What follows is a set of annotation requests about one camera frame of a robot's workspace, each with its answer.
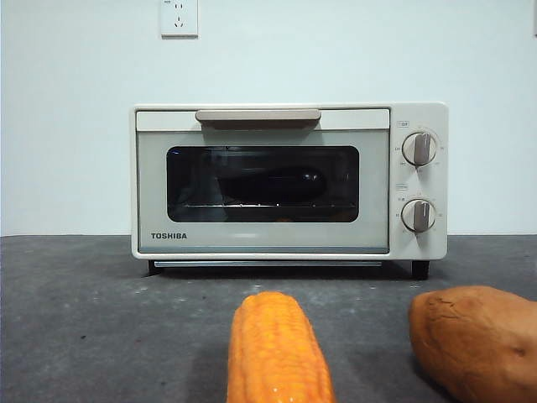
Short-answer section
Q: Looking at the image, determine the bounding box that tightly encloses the purple eggplant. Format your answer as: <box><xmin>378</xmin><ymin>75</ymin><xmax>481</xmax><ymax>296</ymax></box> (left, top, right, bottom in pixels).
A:
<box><xmin>216</xmin><ymin>166</ymin><xmax>326</xmax><ymax>201</ymax></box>

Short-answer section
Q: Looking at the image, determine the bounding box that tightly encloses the oven door with glass window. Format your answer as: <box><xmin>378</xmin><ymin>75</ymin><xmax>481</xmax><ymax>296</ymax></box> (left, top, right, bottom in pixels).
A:
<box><xmin>134</xmin><ymin>107</ymin><xmax>392</xmax><ymax>255</ymax></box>

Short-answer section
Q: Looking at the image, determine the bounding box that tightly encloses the oven timer knob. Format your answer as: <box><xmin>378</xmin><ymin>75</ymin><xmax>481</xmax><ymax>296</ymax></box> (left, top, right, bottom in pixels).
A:
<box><xmin>401</xmin><ymin>199</ymin><xmax>437</xmax><ymax>233</ymax></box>

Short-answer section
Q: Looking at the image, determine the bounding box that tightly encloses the oven temperature knob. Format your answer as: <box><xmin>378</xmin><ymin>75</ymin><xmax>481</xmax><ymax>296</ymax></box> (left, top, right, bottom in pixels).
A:
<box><xmin>401</xmin><ymin>132</ymin><xmax>437</xmax><ymax>166</ymax></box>

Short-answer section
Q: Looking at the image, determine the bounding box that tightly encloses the white Toshiba toaster oven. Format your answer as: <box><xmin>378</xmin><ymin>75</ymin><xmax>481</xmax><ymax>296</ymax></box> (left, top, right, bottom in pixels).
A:
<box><xmin>129</xmin><ymin>102</ymin><xmax>449</xmax><ymax>280</ymax></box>

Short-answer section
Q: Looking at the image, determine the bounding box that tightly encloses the orange corn cob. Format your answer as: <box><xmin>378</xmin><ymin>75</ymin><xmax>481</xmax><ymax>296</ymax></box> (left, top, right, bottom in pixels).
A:
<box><xmin>226</xmin><ymin>291</ymin><xmax>336</xmax><ymax>403</ymax></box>

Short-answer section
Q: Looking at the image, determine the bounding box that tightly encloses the brown sweet potato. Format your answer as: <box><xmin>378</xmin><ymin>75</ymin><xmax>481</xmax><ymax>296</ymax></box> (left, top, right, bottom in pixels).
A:
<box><xmin>409</xmin><ymin>285</ymin><xmax>537</xmax><ymax>403</ymax></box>

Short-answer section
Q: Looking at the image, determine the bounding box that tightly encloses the metal wire oven rack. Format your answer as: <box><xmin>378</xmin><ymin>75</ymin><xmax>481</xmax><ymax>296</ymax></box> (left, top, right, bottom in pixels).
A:
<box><xmin>184</xmin><ymin>202</ymin><xmax>345</xmax><ymax>210</ymax></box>

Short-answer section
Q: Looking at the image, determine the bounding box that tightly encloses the white wall socket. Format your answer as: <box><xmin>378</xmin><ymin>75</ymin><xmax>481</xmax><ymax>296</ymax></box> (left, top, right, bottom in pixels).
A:
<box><xmin>160</xmin><ymin>0</ymin><xmax>199</xmax><ymax>39</ymax></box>

